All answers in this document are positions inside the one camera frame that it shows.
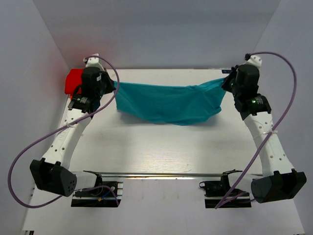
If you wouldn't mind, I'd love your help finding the teal t-shirt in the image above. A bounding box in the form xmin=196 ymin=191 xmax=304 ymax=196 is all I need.
xmin=115 ymin=78 xmax=225 ymax=126

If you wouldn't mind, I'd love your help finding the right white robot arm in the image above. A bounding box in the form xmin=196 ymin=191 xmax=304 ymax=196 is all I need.
xmin=222 ymin=64 xmax=307 ymax=203

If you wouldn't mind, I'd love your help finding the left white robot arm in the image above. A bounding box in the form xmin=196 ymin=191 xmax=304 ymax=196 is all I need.
xmin=30 ymin=67 xmax=115 ymax=197

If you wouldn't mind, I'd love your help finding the red folded t-shirt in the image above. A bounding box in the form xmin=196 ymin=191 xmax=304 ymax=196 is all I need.
xmin=65 ymin=69 xmax=83 ymax=96

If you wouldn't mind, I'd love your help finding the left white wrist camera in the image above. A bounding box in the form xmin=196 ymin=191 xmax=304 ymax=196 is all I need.
xmin=83 ymin=53 xmax=104 ymax=71

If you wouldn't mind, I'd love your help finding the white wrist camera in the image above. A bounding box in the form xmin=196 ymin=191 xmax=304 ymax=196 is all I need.
xmin=244 ymin=53 xmax=262 ymax=69
xmin=83 ymin=53 xmax=104 ymax=71

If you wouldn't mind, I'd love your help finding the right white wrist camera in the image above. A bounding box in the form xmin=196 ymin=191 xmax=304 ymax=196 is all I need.
xmin=244 ymin=53 xmax=262 ymax=69

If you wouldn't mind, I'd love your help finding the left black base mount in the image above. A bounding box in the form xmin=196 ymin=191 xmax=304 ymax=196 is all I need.
xmin=71 ymin=171 xmax=123 ymax=208

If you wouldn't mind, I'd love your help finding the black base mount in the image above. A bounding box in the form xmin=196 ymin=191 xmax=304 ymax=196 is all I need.
xmin=199 ymin=169 xmax=252 ymax=209
xmin=71 ymin=171 xmax=123 ymax=208

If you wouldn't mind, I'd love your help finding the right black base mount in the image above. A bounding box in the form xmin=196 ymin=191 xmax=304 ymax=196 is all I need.
xmin=199 ymin=169 xmax=252 ymax=209

